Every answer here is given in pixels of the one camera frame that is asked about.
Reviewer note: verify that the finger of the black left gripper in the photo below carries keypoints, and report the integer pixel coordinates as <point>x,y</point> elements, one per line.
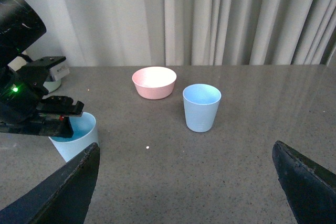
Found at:
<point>60,127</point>

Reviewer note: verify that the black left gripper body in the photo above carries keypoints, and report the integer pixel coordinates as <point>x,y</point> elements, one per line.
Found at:
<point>25,102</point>

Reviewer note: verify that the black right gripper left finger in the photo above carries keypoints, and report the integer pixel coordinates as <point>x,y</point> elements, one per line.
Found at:
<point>63,197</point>

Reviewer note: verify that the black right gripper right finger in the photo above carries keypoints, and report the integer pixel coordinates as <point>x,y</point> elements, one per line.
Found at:
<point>309,187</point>

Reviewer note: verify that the light blue cup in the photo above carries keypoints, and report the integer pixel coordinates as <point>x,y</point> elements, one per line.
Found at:
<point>84,133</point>
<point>201,102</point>

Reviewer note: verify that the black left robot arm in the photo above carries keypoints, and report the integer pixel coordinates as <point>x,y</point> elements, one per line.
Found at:
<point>20,28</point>

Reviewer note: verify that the green bowl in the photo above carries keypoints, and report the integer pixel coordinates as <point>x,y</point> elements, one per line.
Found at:
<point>52,85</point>

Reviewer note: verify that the pink bowl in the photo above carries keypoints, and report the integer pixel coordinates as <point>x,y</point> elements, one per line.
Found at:
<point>154,83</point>

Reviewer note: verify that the grey curtain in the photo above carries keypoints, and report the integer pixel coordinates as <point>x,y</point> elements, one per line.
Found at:
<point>187,32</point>

